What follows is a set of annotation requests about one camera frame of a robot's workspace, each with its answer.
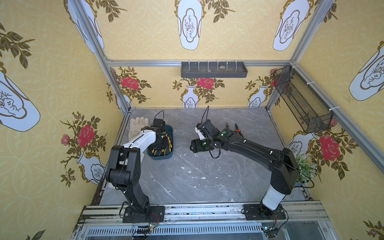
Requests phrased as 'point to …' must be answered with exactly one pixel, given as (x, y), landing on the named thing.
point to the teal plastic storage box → (163, 154)
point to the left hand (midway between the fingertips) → (164, 145)
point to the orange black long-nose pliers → (237, 130)
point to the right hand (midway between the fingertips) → (194, 150)
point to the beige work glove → (136, 125)
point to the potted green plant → (307, 171)
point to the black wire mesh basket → (313, 115)
